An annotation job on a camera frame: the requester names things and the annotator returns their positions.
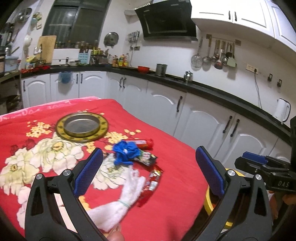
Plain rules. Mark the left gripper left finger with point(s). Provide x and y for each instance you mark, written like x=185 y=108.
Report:
x=43 y=220

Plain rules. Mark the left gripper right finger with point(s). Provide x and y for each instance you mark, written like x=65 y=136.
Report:
x=242 y=212

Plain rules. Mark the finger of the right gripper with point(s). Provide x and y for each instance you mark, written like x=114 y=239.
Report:
x=257 y=166
x=254 y=157

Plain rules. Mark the white knit glove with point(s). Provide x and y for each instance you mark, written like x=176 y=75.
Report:
x=108 y=216

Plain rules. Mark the blue glove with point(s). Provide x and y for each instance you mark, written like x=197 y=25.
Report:
x=125 y=152

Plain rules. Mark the red sausage wrapper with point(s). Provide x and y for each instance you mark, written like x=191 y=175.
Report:
x=150 y=185

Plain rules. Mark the purple snack wrapper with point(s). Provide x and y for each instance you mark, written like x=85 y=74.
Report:
x=146 y=158

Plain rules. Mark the red tube package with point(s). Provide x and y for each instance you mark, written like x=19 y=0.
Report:
x=143 y=144

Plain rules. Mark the yellow rimmed trash bin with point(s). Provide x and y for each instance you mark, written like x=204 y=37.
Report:
x=210 y=203

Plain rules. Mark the dark kitchen window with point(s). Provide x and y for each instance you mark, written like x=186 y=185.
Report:
x=76 y=21

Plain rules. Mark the right hand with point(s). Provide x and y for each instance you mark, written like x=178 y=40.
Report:
x=274 y=201

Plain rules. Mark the left hand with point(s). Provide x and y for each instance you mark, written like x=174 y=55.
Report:
x=115 y=234

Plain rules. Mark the white electric kettle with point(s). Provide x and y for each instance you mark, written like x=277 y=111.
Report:
x=282 y=111

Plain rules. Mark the round yellow metal tray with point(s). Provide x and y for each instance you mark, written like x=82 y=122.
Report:
x=81 y=127

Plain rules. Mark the red floral blanket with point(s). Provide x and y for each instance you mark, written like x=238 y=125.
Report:
x=30 y=145

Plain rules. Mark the steel teapot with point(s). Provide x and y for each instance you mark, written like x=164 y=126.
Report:
x=188 y=77

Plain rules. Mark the hanging strainer ladle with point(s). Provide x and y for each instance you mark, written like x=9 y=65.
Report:
x=196 y=60

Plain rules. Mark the grey metal canister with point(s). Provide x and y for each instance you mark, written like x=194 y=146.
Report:
x=161 y=70

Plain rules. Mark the red bowl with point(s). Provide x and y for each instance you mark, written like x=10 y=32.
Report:
x=143 y=69

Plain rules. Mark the black range hood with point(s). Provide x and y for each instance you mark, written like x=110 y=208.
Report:
x=167 y=20

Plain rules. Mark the wooden cutting board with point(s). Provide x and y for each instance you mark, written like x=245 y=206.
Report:
x=48 y=44

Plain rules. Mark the hanging pot lid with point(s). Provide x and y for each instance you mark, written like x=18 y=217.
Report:
x=111 y=39

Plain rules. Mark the wall power socket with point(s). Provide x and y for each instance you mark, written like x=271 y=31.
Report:
x=251 y=69

